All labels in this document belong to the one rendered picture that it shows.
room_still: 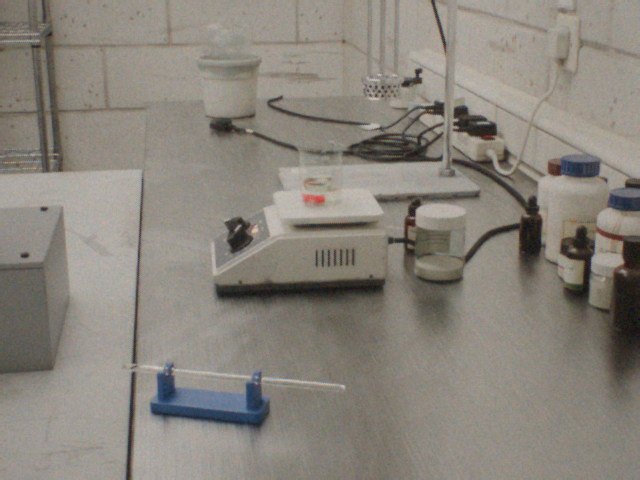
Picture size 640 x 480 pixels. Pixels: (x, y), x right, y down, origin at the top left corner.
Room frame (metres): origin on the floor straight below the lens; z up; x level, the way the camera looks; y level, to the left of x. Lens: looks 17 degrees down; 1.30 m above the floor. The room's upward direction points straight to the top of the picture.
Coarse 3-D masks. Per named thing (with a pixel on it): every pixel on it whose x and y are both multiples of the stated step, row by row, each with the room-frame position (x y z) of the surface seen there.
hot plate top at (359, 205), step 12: (276, 192) 1.19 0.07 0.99; (288, 192) 1.19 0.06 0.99; (348, 192) 1.19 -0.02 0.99; (360, 192) 1.19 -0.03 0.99; (276, 204) 1.14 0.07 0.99; (288, 204) 1.14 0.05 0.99; (300, 204) 1.14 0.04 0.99; (348, 204) 1.14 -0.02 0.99; (360, 204) 1.14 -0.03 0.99; (372, 204) 1.14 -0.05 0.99; (288, 216) 1.09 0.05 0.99; (300, 216) 1.09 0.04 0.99; (312, 216) 1.09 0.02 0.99; (324, 216) 1.09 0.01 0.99; (336, 216) 1.09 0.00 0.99; (348, 216) 1.09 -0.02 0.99; (360, 216) 1.09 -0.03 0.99; (372, 216) 1.09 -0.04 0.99
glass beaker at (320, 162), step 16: (304, 144) 1.16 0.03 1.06; (320, 144) 1.11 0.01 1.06; (336, 144) 1.12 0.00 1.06; (304, 160) 1.12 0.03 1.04; (320, 160) 1.11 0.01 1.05; (336, 160) 1.12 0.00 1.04; (304, 176) 1.12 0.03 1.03; (320, 176) 1.11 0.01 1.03; (336, 176) 1.12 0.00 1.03; (304, 192) 1.12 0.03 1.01; (320, 192) 1.11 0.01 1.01; (336, 192) 1.12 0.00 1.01; (320, 208) 1.11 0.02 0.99
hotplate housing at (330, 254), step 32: (320, 224) 1.10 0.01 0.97; (352, 224) 1.11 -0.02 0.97; (256, 256) 1.07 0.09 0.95; (288, 256) 1.08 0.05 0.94; (320, 256) 1.08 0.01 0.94; (352, 256) 1.09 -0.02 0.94; (384, 256) 1.09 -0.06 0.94; (224, 288) 1.07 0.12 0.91; (256, 288) 1.07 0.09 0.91; (288, 288) 1.08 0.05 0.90
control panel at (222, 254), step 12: (252, 216) 1.19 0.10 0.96; (264, 216) 1.16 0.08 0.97; (252, 228) 1.14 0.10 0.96; (264, 228) 1.12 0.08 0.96; (216, 240) 1.17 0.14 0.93; (264, 240) 1.08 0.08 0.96; (216, 252) 1.13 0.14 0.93; (228, 252) 1.11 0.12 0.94; (240, 252) 1.08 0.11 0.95; (216, 264) 1.09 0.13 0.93
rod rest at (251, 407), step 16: (160, 384) 0.79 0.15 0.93; (256, 384) 0.78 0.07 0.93; (160, 400) 0.79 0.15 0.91; (176, 400) 0.79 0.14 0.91; (192, 400) 0.79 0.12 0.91; (208, 400) 0.79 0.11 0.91; (224, 400) 0.79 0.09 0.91; (240, 400) 0.79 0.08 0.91; (256, 400) 0.78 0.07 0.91; (192, 416) 0.78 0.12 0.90; (208, 416) 0.77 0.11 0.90; (224, 416) 0.77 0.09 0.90; (240, 416) 0.77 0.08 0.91; (256, 416) 0.76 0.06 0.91
